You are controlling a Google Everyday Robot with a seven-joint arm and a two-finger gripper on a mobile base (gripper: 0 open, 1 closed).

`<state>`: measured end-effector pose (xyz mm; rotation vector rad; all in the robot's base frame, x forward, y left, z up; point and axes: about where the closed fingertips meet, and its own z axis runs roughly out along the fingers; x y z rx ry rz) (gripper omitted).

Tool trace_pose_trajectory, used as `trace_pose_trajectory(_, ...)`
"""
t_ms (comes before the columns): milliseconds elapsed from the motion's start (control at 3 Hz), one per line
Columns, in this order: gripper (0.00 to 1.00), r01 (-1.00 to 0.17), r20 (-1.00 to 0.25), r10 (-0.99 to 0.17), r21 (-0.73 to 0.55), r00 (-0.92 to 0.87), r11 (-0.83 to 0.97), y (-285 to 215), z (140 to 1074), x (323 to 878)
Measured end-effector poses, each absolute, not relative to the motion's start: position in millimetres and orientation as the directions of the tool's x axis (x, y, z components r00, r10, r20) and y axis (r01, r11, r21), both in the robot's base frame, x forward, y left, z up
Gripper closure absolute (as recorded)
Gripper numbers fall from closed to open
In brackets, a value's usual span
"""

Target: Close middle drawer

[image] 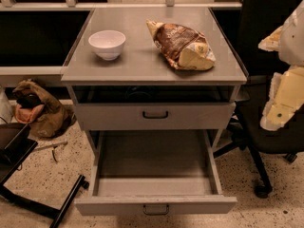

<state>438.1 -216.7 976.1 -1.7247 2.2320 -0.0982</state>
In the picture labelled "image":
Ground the black stand frame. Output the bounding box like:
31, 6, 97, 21
0, 124, 90, 228

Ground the white ceramic bowl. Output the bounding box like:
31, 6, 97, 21
88, 30, 126, 61

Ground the grey drawer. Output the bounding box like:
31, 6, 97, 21
75, 130, 237, 216
74, 103, 236, 130

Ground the black office chair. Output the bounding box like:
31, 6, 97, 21
213, 0, 304, 199

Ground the brown bag on floor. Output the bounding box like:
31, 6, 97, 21
13, 80, 73, 138

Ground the grey top drawer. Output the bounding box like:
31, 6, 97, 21
74, 103, 236, 130

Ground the grey drawer cabinet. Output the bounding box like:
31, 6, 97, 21
62, 7, 246, 145

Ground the tool on floor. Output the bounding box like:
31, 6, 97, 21
33, 141, 67, 162

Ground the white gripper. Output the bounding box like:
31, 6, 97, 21
258, 27, 304, 131

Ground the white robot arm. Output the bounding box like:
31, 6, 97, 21
258, 0, 304, 131

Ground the brown chip bag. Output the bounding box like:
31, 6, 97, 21
146, 20, 216, 71

